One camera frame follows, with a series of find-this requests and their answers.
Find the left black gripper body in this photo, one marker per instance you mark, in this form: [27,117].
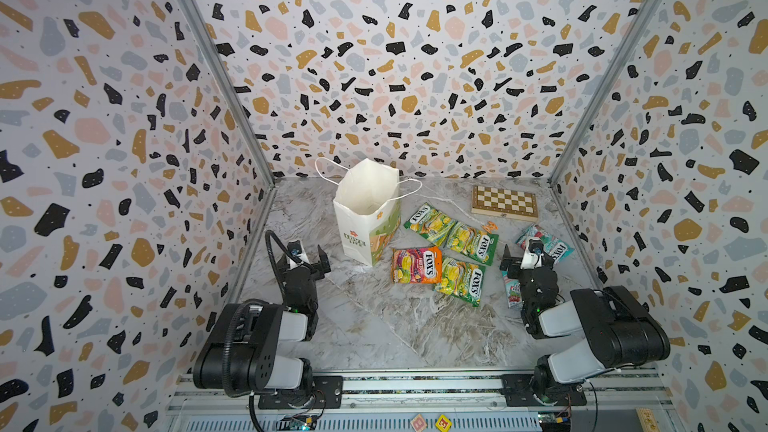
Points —
[311,276]

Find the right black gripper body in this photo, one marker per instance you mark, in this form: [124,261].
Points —
[519,268]

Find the green lemon candy packet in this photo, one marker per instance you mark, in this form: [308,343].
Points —
[472,243]

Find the green apple tea candy packet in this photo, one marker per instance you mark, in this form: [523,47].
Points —
[462,279]

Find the white paper gift bag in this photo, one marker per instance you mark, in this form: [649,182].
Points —
[367,205]

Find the orange snack packet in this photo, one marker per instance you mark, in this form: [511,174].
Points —
[417,265]

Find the small green spring tea packet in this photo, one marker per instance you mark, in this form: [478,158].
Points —
[431,224]

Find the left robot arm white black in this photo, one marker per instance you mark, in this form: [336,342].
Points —
[240,356]

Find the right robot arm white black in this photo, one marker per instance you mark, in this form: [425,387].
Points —
[617,330]

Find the wooden folding chess board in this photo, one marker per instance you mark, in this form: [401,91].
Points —
[506,203]

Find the yellow number block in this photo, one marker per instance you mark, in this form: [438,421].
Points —
[443,424]

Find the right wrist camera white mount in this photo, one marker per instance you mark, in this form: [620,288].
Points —
[533,254]

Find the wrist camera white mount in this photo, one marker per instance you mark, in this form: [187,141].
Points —
[296,254]
[533,254]

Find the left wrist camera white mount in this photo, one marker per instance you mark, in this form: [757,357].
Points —
[296,254]

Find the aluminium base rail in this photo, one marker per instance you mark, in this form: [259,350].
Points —
[412,400]

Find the wooden block on rail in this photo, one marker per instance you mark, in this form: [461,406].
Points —
[647,420]

